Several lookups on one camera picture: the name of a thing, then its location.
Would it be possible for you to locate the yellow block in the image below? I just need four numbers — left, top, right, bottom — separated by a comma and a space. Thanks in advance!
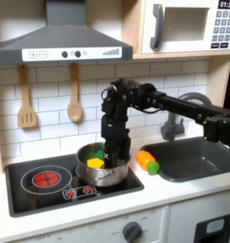
86, 157, 105, 169

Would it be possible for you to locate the steel pot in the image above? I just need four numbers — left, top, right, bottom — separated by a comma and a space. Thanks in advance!
76, 141, 131, 188

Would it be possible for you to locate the orange toy carrot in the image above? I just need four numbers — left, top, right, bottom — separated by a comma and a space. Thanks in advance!
134, 150, 161, 176

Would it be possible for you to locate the wooden spoon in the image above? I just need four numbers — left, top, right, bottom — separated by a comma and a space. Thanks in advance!
67, 63, 84, 123

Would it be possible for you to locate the dark grey tap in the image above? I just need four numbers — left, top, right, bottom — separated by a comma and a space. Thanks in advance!
160, 91, 214, 142

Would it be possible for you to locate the dark grey sink basin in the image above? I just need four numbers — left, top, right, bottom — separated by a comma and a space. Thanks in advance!
140, 136, 230, 183

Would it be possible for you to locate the dark grey oven knob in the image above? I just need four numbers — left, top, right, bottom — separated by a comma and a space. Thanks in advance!
122, 221, 143, 243

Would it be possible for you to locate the wooden slotted spatula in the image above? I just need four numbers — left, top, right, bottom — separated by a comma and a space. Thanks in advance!
17, 65, 39, 129

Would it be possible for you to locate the black stove top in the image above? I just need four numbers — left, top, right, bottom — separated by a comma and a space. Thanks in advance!
4, 147, 145, 218

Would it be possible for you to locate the light wooden shelf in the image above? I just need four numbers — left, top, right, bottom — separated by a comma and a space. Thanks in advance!
132, 49, 230, 61

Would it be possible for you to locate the grey range hood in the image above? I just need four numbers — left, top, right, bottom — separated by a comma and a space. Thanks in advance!
0, 0, 134, 65

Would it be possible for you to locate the white toy microwave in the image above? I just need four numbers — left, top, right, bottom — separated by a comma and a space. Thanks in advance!
141, 0, 230, 55

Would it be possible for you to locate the thin black cable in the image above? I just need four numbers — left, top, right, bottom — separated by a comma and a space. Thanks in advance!
101, 85, 115, 103

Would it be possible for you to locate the grey microwave door handle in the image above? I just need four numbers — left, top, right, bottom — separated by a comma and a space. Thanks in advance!
149, 3, 164, 50

